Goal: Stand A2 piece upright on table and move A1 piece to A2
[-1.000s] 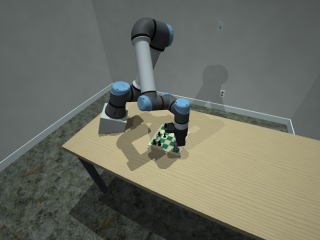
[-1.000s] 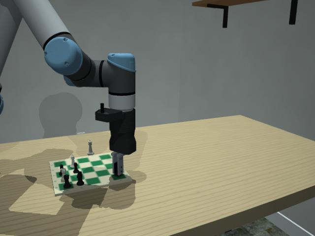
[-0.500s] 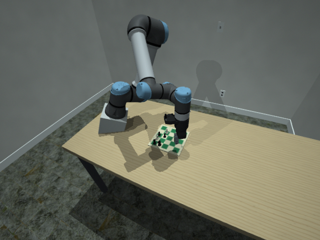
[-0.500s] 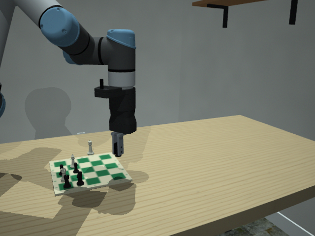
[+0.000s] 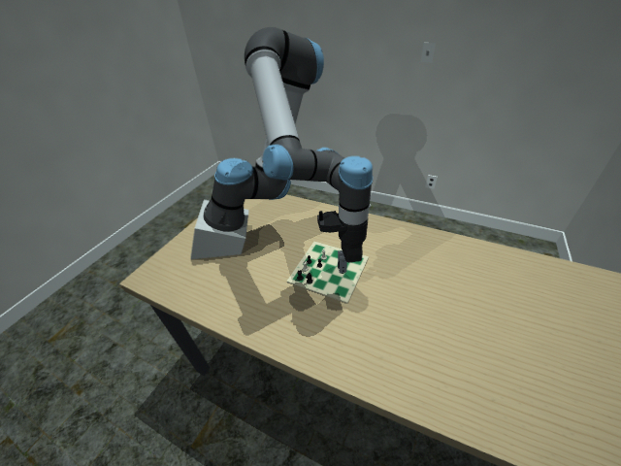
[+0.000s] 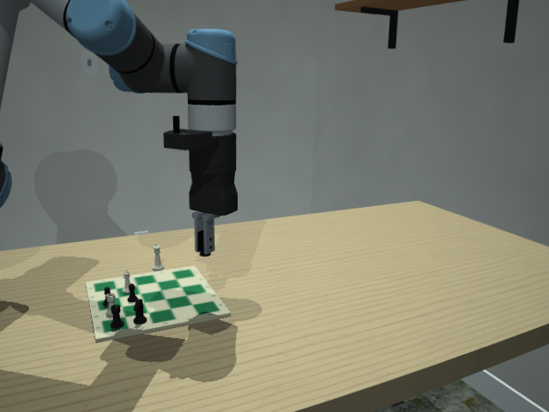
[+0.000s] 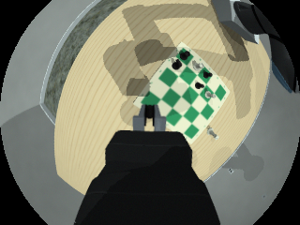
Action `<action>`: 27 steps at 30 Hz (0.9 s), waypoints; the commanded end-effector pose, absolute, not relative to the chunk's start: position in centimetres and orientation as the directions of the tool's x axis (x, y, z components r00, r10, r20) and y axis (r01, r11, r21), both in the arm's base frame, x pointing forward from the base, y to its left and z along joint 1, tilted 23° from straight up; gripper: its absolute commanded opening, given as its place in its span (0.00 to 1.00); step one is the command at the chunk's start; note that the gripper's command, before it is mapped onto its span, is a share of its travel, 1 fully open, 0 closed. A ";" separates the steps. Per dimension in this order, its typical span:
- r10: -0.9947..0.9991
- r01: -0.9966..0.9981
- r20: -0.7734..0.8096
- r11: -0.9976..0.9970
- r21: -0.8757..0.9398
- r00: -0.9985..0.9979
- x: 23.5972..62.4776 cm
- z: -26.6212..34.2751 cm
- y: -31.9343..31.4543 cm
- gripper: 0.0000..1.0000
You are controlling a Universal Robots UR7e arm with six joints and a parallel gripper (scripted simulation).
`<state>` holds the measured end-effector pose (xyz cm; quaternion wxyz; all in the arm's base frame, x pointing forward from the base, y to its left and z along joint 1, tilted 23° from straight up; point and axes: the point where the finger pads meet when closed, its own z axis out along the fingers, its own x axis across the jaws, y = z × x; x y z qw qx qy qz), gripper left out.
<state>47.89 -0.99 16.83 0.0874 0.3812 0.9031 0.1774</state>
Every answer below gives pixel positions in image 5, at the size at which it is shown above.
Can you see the green and white chessboard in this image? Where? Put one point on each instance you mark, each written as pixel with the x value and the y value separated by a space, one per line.
pixel 327 279

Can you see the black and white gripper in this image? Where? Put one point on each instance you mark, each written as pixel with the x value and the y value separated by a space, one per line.
pixel 352 232

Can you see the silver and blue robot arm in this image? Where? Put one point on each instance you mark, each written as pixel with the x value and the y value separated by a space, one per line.
pixel 284 159

